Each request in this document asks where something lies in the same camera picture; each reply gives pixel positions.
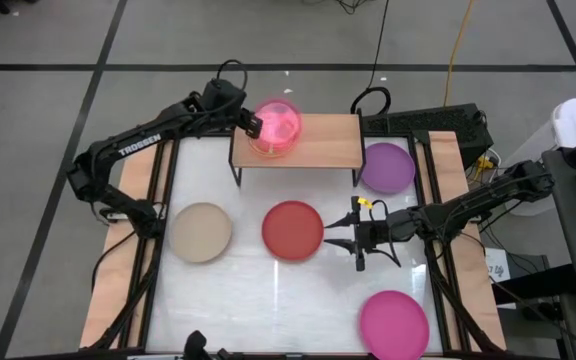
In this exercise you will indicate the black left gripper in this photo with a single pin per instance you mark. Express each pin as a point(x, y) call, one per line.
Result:
point(239, 120)

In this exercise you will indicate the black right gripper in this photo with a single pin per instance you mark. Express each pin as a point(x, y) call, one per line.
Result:
point(375, 235)

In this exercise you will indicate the pink translucent plate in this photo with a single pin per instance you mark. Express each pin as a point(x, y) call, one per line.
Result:
point(278, 125)

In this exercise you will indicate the red opaque plate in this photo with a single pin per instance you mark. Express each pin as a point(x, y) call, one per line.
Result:
point(293, 231)

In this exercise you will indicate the purple plate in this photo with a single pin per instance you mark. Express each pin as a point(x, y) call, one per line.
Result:
point(387, 167)

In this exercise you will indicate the magenta opaque plate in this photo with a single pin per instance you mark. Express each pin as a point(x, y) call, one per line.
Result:
point(394, 325)

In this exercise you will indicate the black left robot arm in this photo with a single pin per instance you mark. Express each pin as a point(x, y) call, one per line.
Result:
point(138, 142)

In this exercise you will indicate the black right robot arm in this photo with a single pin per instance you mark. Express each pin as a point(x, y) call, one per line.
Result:
point(468, 205)

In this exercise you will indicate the yellow tape tag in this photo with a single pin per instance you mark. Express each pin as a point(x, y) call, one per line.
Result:
point(364, 202)

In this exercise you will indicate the beige plate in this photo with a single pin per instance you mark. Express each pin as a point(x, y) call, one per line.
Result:
point(200, 232)

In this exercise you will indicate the wooden side board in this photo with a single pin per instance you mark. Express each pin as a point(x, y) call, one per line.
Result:
point(103, 315)
point(445, 165)

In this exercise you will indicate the white paper sheet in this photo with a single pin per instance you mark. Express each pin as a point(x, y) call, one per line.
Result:
point(497, 264)

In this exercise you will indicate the yellow plug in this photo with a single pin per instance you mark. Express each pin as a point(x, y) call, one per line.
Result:
point(483, 163)

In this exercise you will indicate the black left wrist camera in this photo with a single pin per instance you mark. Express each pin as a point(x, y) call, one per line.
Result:
point(225, 95)

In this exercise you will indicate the wooden shelf black metal frame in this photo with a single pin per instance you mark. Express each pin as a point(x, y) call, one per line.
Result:
point(328, 145)

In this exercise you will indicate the black aluminium table frame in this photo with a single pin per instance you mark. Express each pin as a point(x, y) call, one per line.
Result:
point(441, 320)

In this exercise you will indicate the black table-level camera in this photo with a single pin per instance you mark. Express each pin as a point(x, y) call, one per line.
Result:
point(195, 345)

